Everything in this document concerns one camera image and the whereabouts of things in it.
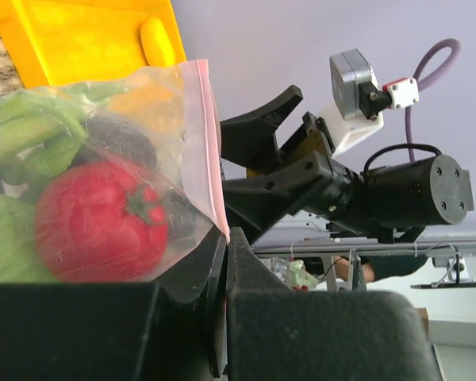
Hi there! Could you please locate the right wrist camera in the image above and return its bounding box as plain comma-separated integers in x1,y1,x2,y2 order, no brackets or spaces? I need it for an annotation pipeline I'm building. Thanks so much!
320,48,420,156

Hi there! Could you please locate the yellow plastic tray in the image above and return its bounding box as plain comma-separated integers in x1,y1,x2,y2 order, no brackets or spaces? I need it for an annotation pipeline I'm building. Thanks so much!
0,0,186,88

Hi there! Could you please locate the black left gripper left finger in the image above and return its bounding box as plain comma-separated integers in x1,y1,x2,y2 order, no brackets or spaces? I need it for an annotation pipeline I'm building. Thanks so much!
0,229,227,380

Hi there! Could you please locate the aluminium rail frame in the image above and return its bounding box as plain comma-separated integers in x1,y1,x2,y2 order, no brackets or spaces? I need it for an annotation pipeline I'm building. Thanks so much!
253,232,476,291

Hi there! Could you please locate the clear zip top bag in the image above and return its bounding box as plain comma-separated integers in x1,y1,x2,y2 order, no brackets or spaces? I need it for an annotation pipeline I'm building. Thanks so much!
0,60,229,283

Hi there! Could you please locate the yellow lemon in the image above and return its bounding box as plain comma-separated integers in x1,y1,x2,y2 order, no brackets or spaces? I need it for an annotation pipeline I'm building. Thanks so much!
140,17,176,67

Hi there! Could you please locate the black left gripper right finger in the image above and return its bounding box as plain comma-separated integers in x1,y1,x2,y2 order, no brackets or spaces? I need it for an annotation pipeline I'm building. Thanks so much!
227,228,440,380

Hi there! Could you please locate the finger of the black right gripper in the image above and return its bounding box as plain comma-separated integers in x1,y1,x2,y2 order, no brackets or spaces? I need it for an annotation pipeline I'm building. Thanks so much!
221,85,303,171

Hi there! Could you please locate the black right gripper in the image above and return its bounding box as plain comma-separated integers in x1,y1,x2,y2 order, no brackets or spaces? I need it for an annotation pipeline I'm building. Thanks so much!
223,113,474,244

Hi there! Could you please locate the red tomato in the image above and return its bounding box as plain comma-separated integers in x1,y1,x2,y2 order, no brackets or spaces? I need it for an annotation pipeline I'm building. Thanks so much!
34,161,168,282

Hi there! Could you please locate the green celery stalk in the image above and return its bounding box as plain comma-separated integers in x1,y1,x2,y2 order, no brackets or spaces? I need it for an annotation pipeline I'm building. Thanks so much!
0,80,129,164

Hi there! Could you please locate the green cabbage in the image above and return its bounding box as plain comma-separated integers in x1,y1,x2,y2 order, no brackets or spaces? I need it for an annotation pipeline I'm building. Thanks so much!
0,194,56,283

